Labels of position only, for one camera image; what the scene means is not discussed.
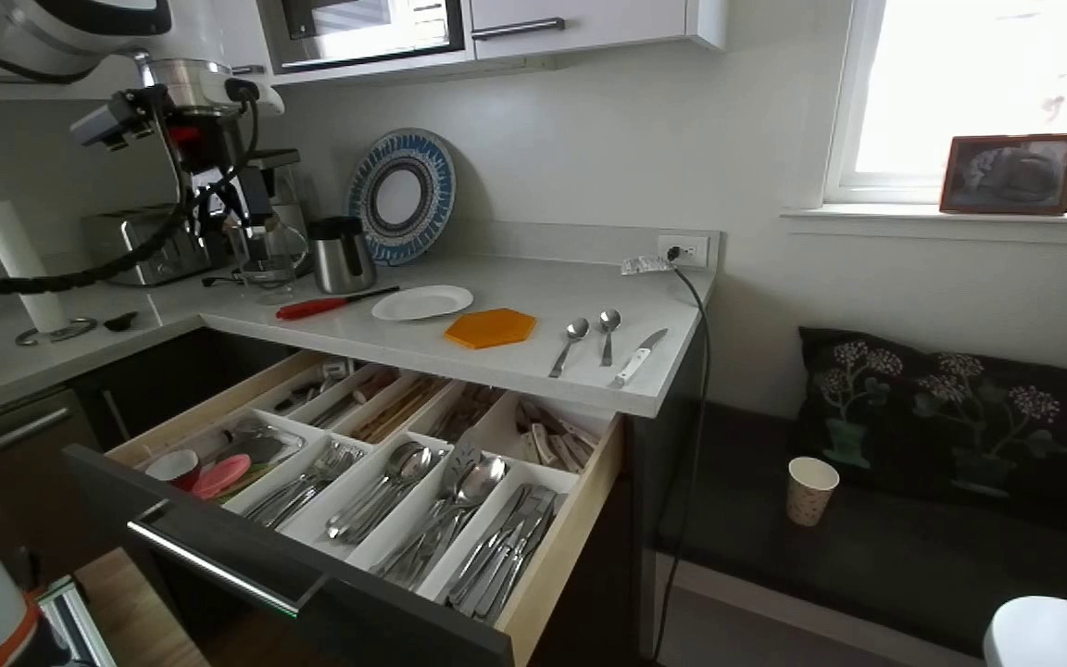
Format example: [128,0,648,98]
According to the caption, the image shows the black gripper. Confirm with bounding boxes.
[162,103,273,251]

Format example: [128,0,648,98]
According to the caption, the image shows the wooden drawer dark front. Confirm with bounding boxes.
[64,349,625,667]

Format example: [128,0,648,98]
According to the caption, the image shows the clear glass jar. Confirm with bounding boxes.
[228,146,315,288]

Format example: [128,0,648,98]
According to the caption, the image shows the steel toaster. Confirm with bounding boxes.
[81,199,215,288]

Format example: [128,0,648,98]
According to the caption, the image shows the steel coffee carafe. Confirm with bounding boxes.
[306,215,378,297]

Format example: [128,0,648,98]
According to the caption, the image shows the dark lower cabinet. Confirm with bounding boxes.
[0,325,302,598]

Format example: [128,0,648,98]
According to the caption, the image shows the blue patterned decorative plate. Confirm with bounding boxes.
[346,126,463,272]

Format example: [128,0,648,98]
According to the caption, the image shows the white paper plate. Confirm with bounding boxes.
[368,283,479,325]

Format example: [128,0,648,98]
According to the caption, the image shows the white paper towel roll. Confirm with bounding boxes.
[0,194,101,349]

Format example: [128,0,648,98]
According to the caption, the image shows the built-in microwave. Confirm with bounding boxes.
[253,0,473,78]

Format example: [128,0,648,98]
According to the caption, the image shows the pink silicone lid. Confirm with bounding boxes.
[184,452,255,505]

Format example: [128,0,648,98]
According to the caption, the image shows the steel fork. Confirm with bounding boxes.
[249,441,362,531]

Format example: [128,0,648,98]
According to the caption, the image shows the steel tablespoon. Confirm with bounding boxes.
[323,441,446,550]

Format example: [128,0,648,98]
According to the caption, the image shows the white cutlery organizer tray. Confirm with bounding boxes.
[141,355,617,622]

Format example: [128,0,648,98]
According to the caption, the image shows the steel spoon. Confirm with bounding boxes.
[543,314,594,383]
[594,307,625,371]

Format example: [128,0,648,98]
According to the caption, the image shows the steel teaspoon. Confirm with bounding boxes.
[381,452,510,585]

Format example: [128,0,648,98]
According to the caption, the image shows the beige paper cup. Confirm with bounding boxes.
[782,452,843,531]

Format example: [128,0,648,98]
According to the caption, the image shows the dark floral cushion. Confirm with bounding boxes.
[791,324,1067,523]

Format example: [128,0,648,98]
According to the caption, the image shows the dark bench seat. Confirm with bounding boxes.
[648,404,1067,660]

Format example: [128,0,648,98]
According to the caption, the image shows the bright window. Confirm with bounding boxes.
[824,0,1067,211]

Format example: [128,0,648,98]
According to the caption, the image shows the brown framed picture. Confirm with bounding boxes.
[938,130,1067,219]

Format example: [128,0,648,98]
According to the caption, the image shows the white side table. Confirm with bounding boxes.
[978,592,1067,667]

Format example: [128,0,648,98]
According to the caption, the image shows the red handled knife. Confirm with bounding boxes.
[270,283,402,325]

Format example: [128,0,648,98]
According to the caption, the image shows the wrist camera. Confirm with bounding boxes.
[68,87,158,155]

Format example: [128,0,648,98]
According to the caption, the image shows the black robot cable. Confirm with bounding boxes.
[0,78,268,297]

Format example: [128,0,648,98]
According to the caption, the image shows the metal cabinet handle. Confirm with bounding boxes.
[472,15,568,44]

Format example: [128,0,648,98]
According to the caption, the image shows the metal drawer handle bar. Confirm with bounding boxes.
[121,497,328,622]

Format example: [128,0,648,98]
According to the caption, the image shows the wooden handled knife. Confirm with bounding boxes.
[514,402,596,473]

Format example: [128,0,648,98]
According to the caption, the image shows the white wall cabinet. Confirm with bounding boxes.
[463,0,730,55]

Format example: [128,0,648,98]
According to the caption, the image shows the white wall outlet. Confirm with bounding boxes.
[653,235,696,272]

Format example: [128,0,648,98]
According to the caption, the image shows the black power cable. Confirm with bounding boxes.
[645,251,717,664]

